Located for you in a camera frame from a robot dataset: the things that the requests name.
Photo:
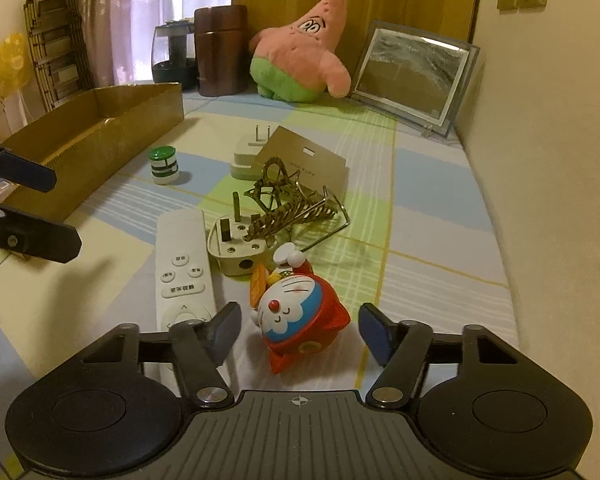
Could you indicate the dark glass jar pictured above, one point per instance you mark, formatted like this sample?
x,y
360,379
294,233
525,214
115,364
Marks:
x,y
172,45

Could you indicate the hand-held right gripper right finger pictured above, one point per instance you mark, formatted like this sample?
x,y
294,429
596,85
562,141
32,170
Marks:
x,y
375,335

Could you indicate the glass picture frame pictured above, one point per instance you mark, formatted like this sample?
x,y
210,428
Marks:
x,y
410,70

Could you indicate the red blue cat toy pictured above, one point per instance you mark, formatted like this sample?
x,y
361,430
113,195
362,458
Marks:
x,y
285,310

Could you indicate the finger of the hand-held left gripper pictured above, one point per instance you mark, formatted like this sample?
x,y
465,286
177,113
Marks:
x,y
27,172
45,240

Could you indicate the sheer pink curtain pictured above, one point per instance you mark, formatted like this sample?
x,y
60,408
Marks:
x,y
130,10

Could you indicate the beige three-pin plug adapter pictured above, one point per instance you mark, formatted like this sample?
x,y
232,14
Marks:
x,y
230,255

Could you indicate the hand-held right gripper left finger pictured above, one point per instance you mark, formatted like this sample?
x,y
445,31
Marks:
x,y
227,330

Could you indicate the folding wooden rack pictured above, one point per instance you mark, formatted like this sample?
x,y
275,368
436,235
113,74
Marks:
x,y
55,35

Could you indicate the brown cardboard box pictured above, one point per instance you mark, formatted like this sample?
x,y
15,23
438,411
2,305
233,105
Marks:
x,y
105,160

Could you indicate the plaid tablecloth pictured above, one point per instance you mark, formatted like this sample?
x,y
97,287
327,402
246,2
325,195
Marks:
x,y
430,185

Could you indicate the white two-prong charger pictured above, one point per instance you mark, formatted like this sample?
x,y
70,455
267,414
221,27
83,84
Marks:
x,y
242,160

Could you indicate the brown metal thermos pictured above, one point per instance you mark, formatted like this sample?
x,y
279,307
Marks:
x,y
220,50

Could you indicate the green white small bottle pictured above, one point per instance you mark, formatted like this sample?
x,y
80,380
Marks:
x,y
164,167

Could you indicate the white remote control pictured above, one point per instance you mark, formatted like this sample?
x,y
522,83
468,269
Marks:
x,y
180,240

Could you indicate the pink starfish plush toy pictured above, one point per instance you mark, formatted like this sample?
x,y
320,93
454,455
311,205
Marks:
x,y
290,45

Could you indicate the beige card box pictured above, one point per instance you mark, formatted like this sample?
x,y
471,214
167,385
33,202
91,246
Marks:
x,y
310,165

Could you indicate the yellow plastic bag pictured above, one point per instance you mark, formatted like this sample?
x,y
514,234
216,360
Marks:
x,y
7,60

